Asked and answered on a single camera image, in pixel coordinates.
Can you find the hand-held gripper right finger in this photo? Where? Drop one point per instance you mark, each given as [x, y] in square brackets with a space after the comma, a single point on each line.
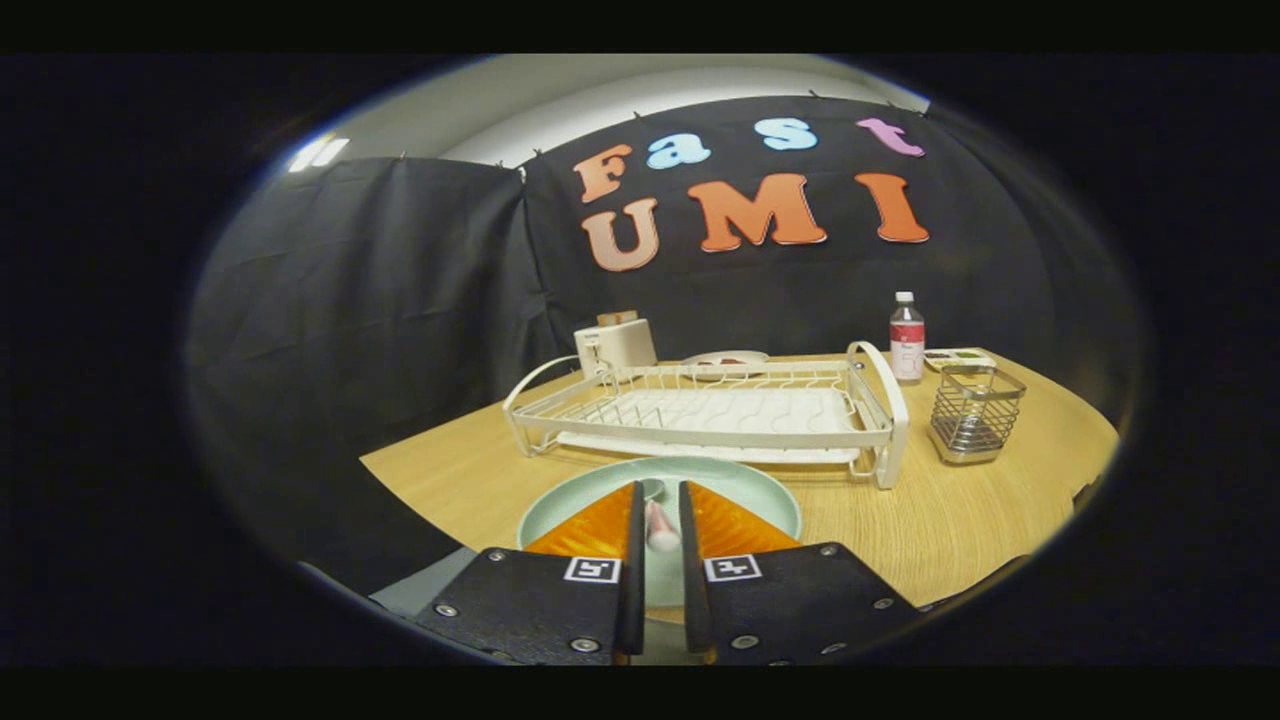
[693, 600]

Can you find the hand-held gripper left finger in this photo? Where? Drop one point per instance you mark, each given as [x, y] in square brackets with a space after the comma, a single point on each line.
[630, 600]

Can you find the light green plate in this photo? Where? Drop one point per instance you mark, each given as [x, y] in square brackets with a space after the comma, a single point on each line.
[740, 485]

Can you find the white plate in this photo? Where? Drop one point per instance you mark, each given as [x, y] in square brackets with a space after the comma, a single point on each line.
[755, 357]

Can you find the cream toaster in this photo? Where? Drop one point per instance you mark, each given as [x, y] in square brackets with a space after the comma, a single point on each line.
[620, 348]

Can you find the bread slice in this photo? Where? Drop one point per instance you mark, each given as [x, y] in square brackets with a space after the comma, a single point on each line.
[618, 317]

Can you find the clear bottle with red label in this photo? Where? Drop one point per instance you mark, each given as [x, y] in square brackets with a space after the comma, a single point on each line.
[907, 345]

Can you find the white divided snack tray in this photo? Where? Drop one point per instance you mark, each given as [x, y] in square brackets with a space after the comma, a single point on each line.
[960, 356]

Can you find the black backdrop cloth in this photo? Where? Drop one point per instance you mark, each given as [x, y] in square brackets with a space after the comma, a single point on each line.
[400, 300]

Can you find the ceiling light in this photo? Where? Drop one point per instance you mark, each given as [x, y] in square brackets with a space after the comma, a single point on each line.
[318, 153]

